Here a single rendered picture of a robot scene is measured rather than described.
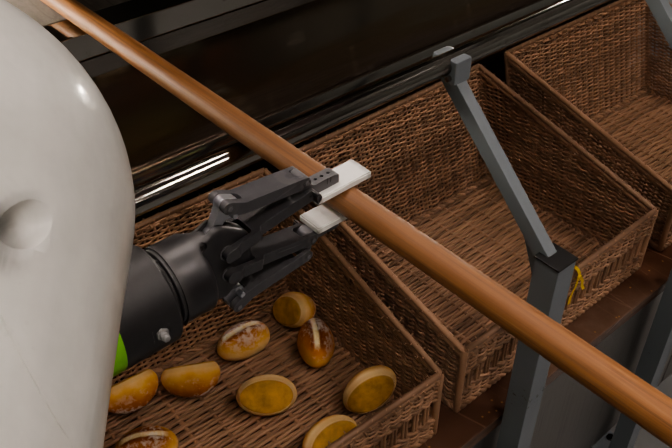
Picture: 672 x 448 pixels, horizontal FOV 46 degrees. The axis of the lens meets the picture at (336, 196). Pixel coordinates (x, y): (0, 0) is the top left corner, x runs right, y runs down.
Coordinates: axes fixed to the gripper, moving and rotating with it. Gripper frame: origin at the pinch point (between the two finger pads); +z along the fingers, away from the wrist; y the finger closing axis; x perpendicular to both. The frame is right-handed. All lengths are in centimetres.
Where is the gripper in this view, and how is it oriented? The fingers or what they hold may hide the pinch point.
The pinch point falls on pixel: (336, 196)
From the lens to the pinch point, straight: 80.0
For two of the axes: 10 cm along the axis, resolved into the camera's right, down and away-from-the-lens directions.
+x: 6.6, 4.6, -5.9
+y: -0.1, 7.9, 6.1
